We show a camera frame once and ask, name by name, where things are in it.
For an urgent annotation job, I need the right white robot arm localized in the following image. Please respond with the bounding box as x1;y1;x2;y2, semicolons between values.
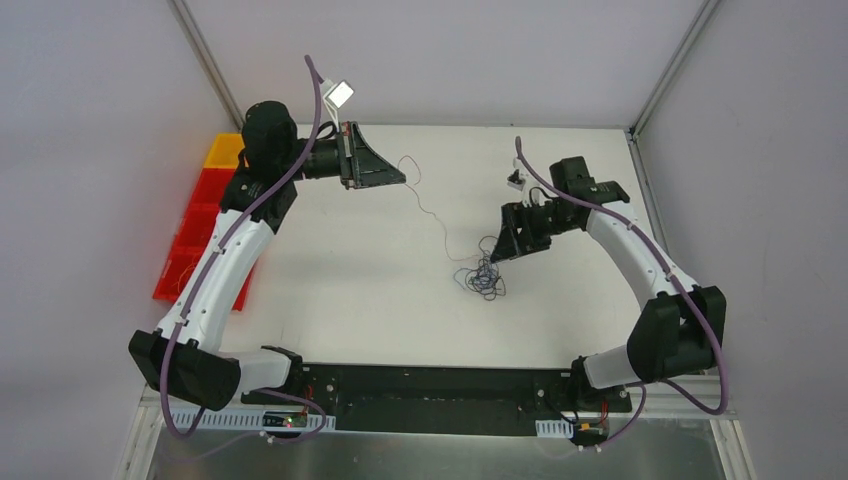
490;155;727;410

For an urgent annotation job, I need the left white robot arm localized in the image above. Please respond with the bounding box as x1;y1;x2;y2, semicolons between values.
128;101;406;411

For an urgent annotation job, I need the yellow plastic bin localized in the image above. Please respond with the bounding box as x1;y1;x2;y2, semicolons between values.
203;133;244;170

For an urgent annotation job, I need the red plastic bin far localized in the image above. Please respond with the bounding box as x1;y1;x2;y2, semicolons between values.
188;168;235;208

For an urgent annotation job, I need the red plastic bin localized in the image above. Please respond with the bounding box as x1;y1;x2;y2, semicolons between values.
172;204;219;252
188;168;235;208
152;246;256;313

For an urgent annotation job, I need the red plastic bin middle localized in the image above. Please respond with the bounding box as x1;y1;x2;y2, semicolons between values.
172;204;219;252

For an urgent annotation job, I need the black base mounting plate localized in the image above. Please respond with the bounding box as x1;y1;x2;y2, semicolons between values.
278;363;633;437

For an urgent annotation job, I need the red plastic bin near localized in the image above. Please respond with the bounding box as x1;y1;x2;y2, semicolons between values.
152;246;256;313

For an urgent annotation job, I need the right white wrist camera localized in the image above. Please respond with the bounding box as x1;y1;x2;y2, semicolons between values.
506;157;535;192

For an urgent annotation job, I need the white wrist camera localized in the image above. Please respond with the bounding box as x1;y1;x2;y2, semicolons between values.
506;157;535;192
320;79;355;122

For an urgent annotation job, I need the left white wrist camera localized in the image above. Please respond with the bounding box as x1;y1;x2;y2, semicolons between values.
320;79;355;122

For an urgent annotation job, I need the right slotted cable duct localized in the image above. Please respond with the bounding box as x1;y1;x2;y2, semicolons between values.
535;419;574;440

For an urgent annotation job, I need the slotted cable duct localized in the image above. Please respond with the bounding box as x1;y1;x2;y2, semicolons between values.
197;408;336;433
535;419;574;440

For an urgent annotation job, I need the aluminium frame rail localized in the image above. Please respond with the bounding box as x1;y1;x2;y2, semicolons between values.
139;374;739;420

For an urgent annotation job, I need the left slotted cable duct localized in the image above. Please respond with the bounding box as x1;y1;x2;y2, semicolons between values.
197;408;336;433

